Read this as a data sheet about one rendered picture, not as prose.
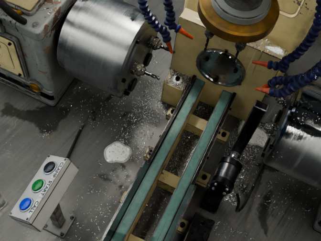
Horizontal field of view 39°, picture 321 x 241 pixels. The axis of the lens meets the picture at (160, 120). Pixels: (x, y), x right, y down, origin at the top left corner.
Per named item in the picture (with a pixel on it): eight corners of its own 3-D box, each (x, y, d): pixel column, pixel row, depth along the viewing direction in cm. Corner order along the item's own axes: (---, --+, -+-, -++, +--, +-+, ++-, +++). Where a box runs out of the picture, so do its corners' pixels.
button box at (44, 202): (59, 165, 114) (48, 153, 110) (80, 169, 110) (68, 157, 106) (21, 225, 106) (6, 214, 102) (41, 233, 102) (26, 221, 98)
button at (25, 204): (28, 200, 104) (23, 196, 103) (37, 202, 103) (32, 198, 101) (21, 211, 103) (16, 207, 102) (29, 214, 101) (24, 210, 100)
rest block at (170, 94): (167, 87, 152) (171, 66, 141) (187, 95, 151) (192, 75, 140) (160, 100, 149) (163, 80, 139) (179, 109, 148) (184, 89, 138)
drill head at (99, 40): (66, 14, 148) (57, -48, 127) (167, 58, 143) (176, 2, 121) (22, 70, 137) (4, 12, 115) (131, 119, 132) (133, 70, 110)
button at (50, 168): (51, 164, 109) (47, 159, 108) (60, 166, 107) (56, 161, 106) (45, 174, 108) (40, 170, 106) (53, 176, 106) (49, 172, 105)
